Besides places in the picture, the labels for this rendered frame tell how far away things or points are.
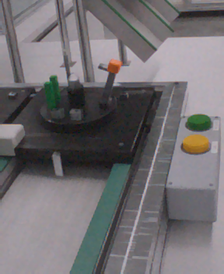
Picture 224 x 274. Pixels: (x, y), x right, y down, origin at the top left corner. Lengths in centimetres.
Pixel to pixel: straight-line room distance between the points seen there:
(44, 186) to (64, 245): 15
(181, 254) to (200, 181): 11
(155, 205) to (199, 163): 11
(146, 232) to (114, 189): 12
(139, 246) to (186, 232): 18
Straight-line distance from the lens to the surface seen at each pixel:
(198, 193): 67
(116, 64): 79
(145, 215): 62
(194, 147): 73
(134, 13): 112
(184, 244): 72
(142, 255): 57
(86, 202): 73
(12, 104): 95
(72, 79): 82
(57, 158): 76
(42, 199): 75
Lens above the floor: 135
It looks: 23 degrees down
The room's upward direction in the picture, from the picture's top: 8 degrees counter-clockwise
